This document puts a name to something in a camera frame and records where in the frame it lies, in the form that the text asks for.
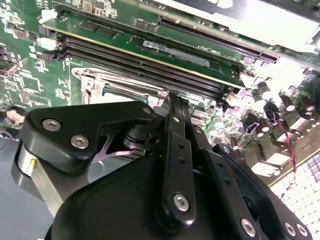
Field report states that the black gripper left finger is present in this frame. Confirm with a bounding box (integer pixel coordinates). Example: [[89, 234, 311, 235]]
[[11, 91, 199, 233]]

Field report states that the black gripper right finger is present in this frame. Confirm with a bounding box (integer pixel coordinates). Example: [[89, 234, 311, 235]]
[[180, 98, 314, 240]]

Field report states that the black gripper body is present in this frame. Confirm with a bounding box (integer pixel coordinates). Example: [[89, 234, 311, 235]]
[[44, 149, 241, 240]]

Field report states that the silver CPU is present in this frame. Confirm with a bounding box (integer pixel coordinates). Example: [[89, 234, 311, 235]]
[[102, 83, 166, 104]]

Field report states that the metal socket cover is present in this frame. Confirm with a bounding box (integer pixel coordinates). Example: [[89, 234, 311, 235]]
[[70, 66, 167, 107]]

